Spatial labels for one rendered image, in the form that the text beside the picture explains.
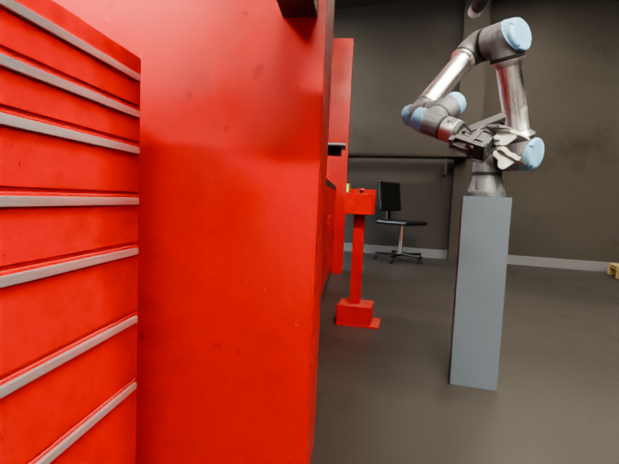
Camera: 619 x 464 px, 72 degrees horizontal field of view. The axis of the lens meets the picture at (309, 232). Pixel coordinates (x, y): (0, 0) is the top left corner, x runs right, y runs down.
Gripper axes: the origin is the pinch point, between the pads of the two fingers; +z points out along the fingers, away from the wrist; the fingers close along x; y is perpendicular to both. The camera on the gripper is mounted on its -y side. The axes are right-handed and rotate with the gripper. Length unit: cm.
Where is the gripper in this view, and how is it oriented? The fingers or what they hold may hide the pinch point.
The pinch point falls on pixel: (525, 149)
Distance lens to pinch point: 133.6
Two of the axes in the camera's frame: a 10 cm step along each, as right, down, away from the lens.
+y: -6.7, 6.9, -2.7
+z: 6.8, 4.4, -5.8
